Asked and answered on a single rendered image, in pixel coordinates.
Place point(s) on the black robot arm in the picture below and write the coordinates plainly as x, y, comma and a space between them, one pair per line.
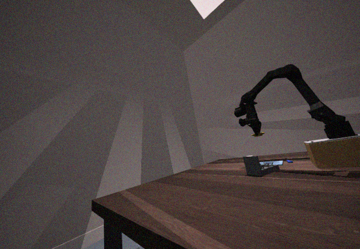
336, 125

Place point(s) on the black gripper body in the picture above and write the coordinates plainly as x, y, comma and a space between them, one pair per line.
252, 118

